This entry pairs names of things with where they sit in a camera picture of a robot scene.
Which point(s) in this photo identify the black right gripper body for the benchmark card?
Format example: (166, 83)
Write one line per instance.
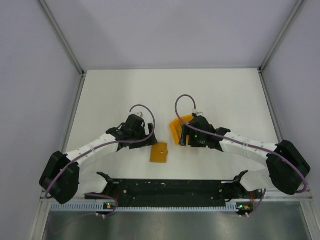
(199, 140)

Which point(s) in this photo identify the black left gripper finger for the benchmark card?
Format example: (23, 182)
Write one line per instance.
(150, 128)
(149, 142)

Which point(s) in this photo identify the yellow plastic bin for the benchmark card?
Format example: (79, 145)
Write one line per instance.
(176, 127)

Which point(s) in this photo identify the yellow leather card holder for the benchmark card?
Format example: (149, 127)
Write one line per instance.
(159, 153)

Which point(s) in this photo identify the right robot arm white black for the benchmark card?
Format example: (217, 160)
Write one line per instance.
(283, 165)

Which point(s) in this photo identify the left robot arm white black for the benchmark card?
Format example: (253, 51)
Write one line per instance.
(64, 176)

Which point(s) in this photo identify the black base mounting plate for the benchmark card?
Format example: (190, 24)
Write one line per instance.
(187, 201)

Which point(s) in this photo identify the metal sheet front panel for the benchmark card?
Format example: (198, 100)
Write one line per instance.
(270, 222)

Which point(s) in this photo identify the grey slotted cable duct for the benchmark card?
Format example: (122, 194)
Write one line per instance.
(106, 207)

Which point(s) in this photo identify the aluminium frame rail front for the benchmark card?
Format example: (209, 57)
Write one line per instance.
(125, 189)

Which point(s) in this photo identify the aluminium frame post left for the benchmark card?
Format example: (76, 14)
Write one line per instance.
(60, 36)

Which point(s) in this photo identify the aluminium frame post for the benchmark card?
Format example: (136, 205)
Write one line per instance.
(298, 6)
(60, 36)

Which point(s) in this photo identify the aluminium frame post right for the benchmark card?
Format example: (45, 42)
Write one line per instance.
(298, 6)

